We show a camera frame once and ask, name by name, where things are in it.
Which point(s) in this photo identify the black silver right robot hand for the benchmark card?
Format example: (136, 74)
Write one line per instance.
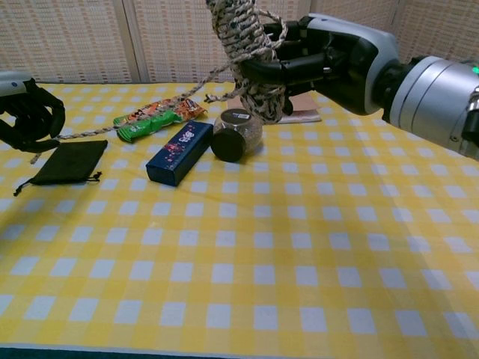
(351, 63)

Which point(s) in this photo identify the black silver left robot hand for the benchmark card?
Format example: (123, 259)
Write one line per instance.
(33, 112)

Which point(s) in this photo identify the green orange snack bag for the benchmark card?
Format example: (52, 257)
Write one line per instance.
(149, 123)

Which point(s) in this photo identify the glass jar with black lid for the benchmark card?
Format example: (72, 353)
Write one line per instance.
(228, 146)

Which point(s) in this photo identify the dark blue printed box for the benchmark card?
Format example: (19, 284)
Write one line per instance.
(179, 151)

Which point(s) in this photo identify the yellow white checked tablecloth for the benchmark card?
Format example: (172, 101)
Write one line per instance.
(239, 269)

